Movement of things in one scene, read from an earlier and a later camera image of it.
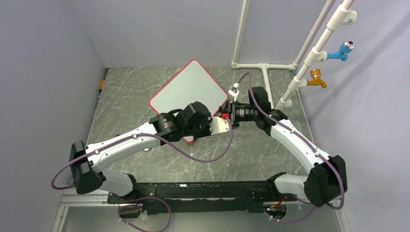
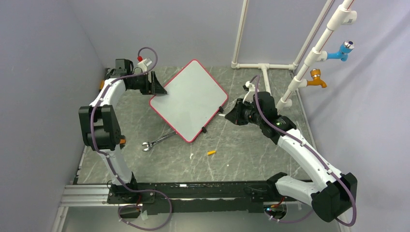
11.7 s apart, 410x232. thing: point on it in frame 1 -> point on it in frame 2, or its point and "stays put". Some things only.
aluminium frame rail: (70, 198) stays put
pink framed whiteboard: (192, 84) stays put
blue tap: (346, 47) stays put
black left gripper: (208, 120) -> (154, 87)
